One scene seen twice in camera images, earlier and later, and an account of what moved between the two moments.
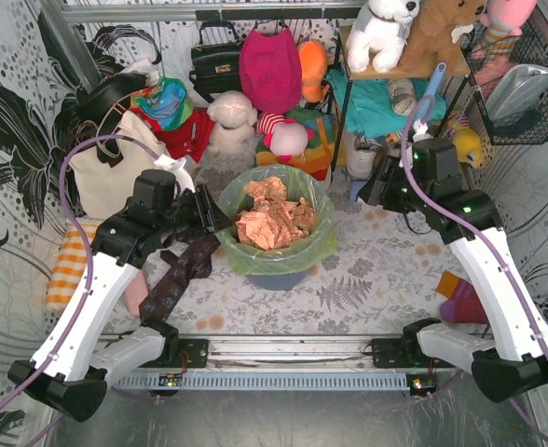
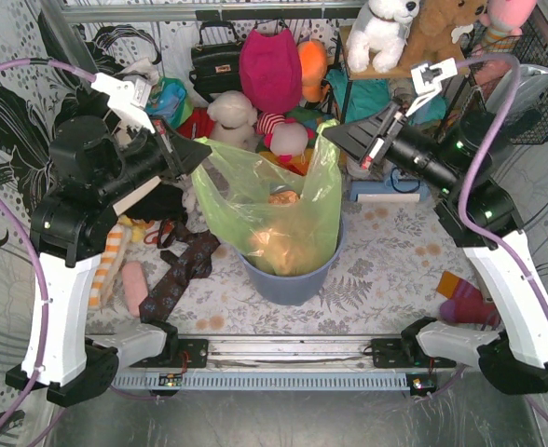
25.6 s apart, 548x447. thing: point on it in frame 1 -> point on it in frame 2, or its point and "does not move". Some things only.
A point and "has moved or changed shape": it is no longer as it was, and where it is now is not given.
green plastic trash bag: x=288 y=257 has moved or changed shape
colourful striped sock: x=462 y=303 does not move
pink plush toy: x=504 y=20 does not move
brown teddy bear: x=429 y=40 does not move
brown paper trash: x=275 y=221 -> x=280 y=251
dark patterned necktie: x=189 y=262 does not move
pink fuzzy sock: x=136 y=291 does not move
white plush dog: x=381 y=28 does not move
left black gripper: x=211 y=210 -> x=166 y=149
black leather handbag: x=216 y=67 does not move
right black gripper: x=376 y=187 -> x=382 y=141
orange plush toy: x=313 y=60 does not move
